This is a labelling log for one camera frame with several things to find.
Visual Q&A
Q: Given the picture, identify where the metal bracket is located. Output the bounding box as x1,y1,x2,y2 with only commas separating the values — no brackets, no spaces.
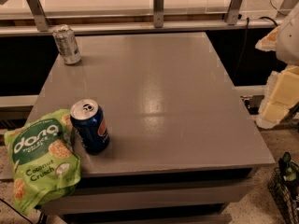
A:
153,0,164,28
224,0,243,25
26,0,50,32

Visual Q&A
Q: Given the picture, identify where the grey cabinet drawer front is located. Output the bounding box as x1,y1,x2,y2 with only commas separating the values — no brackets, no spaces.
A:
41,178,254,215

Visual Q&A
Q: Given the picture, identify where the metal bracket middle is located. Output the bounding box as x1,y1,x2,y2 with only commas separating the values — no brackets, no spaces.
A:
153,0,164,28

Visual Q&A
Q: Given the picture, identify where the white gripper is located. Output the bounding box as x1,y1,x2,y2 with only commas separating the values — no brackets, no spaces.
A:
255,4,299,129

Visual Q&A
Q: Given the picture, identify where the blue pepsi can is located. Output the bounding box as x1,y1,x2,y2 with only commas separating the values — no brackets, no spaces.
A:
70,99,109,154

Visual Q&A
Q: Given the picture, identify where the metal bracket right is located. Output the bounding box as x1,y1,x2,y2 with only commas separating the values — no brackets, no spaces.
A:
224,0,243,25

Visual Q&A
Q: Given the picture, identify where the silver green soda can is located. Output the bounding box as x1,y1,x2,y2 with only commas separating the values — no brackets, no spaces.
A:
52,24,81,64

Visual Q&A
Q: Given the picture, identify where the metal bracket left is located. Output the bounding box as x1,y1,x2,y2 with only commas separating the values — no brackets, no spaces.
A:
26,0,50,32

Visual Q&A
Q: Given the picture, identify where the black cable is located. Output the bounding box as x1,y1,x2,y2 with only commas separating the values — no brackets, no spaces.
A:
232,15,279,79

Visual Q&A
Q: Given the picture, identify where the black wire basket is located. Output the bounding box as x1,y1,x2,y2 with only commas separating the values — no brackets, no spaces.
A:
267,152,299,224

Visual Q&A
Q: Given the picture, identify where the metal rail shelf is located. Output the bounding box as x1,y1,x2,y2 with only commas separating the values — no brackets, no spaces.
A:
0,17,284,37

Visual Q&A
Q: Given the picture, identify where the green rice chips bag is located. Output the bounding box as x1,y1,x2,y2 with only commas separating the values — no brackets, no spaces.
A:
5,109,80,215

